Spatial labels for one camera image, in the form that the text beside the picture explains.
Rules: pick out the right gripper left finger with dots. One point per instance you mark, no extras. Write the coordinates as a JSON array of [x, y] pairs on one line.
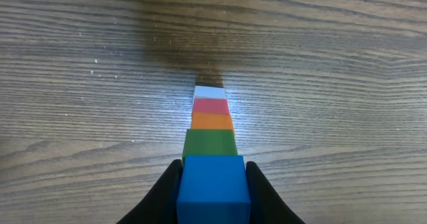
[[160, 197]]

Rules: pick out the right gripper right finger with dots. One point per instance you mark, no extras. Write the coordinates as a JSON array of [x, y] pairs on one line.
[[267, 200]]

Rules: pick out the blue cube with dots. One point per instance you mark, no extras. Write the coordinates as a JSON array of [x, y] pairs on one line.
[[213, 187]]

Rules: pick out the green cube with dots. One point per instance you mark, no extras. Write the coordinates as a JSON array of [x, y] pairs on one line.
[[209, 142]]

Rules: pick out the orange cube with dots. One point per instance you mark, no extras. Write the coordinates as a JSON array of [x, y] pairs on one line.
[[211, 121]]

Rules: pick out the red cube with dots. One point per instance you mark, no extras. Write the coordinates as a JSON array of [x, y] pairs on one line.
[[211, 106]]

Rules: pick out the white cube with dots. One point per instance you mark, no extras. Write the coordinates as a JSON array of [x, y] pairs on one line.
[[209, 92]]

